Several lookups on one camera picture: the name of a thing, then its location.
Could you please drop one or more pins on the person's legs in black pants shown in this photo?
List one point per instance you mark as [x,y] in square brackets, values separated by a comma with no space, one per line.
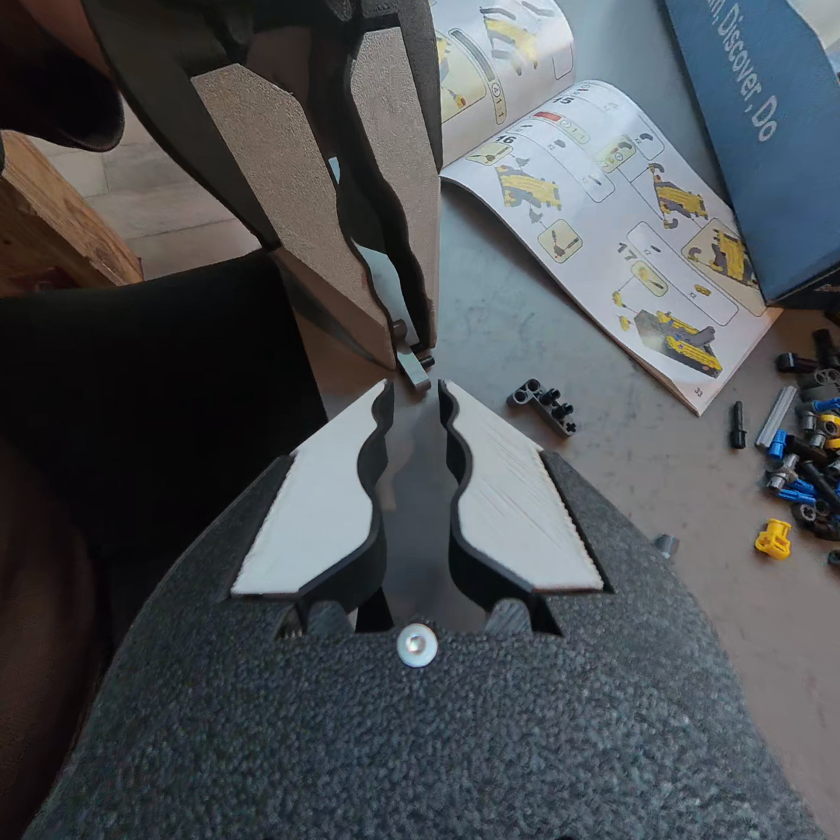
[164,394]

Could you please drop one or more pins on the person's brown sweater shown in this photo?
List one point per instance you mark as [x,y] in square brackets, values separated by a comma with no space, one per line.
[46,656]

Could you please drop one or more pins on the black axle pin with stop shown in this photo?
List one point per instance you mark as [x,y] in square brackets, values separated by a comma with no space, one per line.
[738,425]

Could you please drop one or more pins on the open instruction booklet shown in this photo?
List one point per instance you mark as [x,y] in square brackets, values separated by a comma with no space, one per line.
[590,216]

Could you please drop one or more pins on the grey desk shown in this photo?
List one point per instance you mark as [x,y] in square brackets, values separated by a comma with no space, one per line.
[623,472]

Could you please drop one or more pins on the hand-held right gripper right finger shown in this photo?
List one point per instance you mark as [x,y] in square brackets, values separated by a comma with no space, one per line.
[518,518]

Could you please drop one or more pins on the dark blue cardboard box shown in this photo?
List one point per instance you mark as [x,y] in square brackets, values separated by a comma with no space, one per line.
[754,131]

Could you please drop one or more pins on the grey axle connector tube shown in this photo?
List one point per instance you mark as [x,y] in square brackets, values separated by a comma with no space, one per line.
[666,544]

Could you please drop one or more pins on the pile of mixed small pieces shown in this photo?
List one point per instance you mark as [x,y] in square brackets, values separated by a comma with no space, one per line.
[814,459]

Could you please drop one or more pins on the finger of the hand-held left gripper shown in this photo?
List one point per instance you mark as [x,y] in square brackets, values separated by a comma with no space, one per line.
[413,131]
[282,164]

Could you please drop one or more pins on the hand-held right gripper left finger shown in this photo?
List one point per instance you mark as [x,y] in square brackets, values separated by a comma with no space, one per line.
[315,518]

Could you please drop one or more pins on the dark grey L-shaped beam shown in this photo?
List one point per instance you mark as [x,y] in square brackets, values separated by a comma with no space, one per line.
[544,407]
[413,371]

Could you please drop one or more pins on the small yellow connector piece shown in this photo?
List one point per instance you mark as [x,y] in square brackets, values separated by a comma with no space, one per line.
[773,539]

